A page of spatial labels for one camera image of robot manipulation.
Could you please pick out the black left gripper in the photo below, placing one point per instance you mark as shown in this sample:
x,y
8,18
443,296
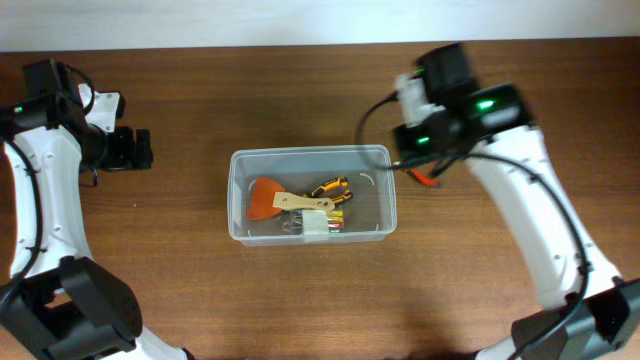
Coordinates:
x,y
142,148

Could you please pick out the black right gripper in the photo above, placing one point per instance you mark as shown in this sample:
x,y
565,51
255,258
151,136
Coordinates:
x,y
407,140

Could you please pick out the red handled small cutters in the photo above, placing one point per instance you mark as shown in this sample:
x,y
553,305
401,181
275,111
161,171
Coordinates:
x,y
422,179

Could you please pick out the orange scraper wooden handle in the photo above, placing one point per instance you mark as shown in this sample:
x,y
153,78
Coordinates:
x,y
269,198

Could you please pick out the orange black long-nose pliers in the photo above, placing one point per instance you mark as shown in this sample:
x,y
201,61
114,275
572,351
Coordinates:
x,y
337,189

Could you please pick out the clear plastic storage box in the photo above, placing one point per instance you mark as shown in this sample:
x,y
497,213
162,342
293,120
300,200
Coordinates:
x,y
364,198

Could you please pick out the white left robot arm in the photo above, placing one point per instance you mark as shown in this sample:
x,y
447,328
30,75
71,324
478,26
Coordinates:
x,y
59,303

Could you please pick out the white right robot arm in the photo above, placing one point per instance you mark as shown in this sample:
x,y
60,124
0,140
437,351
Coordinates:
x,y
588,310

